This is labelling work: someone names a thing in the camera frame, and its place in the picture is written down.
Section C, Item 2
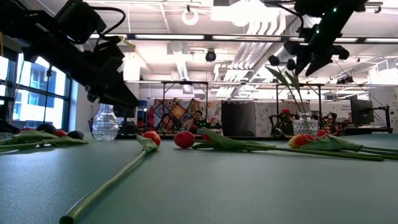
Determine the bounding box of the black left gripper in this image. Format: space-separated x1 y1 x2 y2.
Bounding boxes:
23 34 140 110

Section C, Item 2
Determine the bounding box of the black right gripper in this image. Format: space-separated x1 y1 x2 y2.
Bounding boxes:
284 29 351 77

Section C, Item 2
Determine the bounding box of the black artificial tulip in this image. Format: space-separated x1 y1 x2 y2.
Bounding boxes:
0 123 58 147
265 55 307 134
284 58 310 134
0 131 90 155

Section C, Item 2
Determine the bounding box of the orange artificial tulip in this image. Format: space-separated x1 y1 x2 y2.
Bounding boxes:
58 131 162 224

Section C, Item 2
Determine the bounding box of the clear bulbous glass vase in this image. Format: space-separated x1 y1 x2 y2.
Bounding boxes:
91 103 120 142

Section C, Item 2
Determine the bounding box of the clear diamond-cut glass vase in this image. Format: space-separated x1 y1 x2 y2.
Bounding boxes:
292 111 319 138

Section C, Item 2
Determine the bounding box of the black metal rack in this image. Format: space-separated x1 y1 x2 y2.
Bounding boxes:
275 82 323 134
161 80 210 133

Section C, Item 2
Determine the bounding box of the yellow tape piece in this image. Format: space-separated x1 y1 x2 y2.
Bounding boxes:
119 35 137 50

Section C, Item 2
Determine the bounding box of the colourful patchwork quilt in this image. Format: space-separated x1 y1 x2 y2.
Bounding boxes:
148 98 201 131

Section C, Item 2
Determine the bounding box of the black tripod stand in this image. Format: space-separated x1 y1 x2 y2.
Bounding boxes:
42 64 53 124

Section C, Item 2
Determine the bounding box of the white patterned curtain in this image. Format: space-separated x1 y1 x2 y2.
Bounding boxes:
255 101 312 136

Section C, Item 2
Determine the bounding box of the large window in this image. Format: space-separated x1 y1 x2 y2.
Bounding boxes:
0 52 71 131

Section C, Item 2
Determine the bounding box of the black fabric panel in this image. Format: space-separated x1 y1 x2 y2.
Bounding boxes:
221 100 256 137

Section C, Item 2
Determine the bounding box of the white floral cloth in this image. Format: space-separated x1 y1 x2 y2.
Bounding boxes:
205 100 223 125

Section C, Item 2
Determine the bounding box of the green table mat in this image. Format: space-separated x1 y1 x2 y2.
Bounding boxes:
0 133 398 224

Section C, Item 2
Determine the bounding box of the silver ventilation duct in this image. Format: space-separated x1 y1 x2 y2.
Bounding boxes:
273 0 312 68

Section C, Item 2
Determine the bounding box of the black camera cable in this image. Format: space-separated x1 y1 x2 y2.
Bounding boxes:
91 5 127 40
270 1 306 34

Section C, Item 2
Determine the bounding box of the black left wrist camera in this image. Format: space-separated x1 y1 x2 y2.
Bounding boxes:
54 0 108 44

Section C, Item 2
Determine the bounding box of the white hanging ring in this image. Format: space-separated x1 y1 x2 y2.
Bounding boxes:
181 7 200 27

